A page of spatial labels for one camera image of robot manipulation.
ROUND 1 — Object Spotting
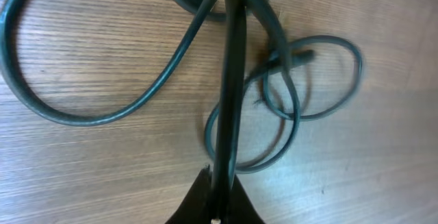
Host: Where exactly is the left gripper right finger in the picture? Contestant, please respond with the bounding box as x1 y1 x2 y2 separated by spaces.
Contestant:
229 175 265 224

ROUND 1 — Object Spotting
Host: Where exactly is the thick black HDMI cable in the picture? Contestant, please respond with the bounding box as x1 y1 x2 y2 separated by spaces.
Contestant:
0 0 292 224

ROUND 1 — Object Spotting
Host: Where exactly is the thin black USB cable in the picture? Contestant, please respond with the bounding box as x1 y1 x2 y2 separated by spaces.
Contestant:
203 34 363 175

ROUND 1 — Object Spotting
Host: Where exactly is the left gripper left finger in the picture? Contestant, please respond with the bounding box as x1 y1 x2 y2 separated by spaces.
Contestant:
166 166 211 224

